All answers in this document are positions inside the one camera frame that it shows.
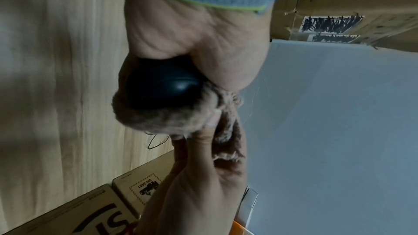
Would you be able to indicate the person's right hand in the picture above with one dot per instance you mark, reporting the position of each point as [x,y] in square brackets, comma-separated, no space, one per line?
[196,195]

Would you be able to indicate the person's left hand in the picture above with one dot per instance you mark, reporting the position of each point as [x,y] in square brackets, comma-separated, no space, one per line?
[209,38]

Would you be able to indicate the black computer mouse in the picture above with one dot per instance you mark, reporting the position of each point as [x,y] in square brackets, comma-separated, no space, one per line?
[160,84]

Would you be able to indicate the pink fluffy wiping cloth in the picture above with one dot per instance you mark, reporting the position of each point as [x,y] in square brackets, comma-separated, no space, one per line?
[163,120]

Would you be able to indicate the small white boxes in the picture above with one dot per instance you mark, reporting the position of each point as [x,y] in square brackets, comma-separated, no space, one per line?
[248,208]

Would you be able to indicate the orange bottle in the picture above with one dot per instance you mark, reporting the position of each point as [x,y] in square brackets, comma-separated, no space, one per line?
[238,228]

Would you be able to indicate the cardboard box with black logo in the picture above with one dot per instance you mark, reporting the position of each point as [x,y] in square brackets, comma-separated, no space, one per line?
[65,216]

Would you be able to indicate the plain cardboard box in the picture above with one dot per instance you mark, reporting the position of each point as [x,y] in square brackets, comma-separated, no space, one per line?
[398,38]

